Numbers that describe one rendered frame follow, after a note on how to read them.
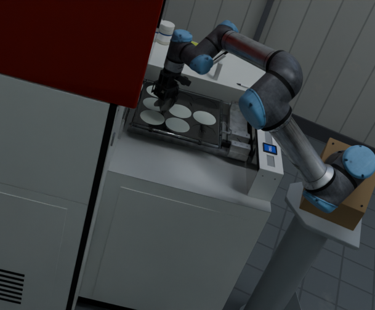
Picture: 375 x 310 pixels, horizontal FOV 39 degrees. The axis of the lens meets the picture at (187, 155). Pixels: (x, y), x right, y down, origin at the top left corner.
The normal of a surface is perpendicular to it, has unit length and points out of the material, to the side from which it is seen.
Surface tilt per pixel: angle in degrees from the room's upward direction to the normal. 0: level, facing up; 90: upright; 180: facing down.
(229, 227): 90
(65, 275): 90
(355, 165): 39
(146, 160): 0
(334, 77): 90
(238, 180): 0
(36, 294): 90
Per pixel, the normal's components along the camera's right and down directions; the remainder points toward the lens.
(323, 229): 0.26, -0.77
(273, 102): 0.30, 0.18
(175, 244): -0.07, 0.58
